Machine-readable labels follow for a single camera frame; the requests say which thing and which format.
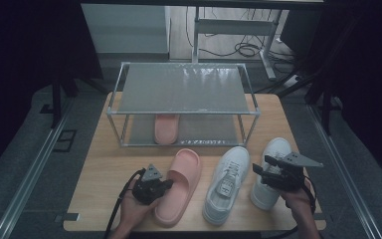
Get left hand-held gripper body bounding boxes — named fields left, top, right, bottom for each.
left=131, top=162, right=167, bottom=205

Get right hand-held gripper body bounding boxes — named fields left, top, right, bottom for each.
left=262, top=151, right=324, bottom=193

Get pink slipper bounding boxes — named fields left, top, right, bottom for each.
left=153, top=114, right=181, bottom=145
left=153, top=147, right=203, bottom=228

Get white sneaker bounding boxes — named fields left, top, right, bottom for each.
left=202, top=145, right=252, bottom=227
left=250, top=136, right=293, bottom=211

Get grey two-tier shoe rack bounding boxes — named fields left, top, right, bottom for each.
left=105, top=61, right=263, bottom=147

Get person's right hand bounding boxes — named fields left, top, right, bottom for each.
left=281, top=186, right=312, bottom=213

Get black metal stand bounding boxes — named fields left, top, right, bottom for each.
left=39, top=74, right=109, bottom=129
left=255, top=66, right=343, bottom=135

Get white power strip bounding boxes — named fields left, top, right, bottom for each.
left=283, top=74, right=303, bottom=89

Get dark curtain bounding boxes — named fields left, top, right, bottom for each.
left=311, top=0, right=382, bottom=187
left=0, top=0, right=104, bottom=183

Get white cabinet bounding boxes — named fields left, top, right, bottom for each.
left=81, top=3, right=171, bottom=55

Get dark crossbar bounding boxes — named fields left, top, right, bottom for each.
left=81, top=0, right=324, bottom=10

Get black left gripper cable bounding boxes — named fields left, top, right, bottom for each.
left=103, top=168, right=147, bottom=239

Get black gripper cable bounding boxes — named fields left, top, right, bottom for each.
left=103, top=168, right=147, bottom=239
left=300, top=183, right=318, bottom=214

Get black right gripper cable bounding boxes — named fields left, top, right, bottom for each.
left=300, top=183, right=318, bottom=214

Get aluminium floor rail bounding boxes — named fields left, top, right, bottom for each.
left=306, top=103, right=382, bottom=239
left=0, top=99, right=75, bottom=239

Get black floor cables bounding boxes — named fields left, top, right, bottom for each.
left=185, top=6, right=296, bottom=65

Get white desk frame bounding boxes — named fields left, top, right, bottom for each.
left=192, top=6, right=284, bottom=82

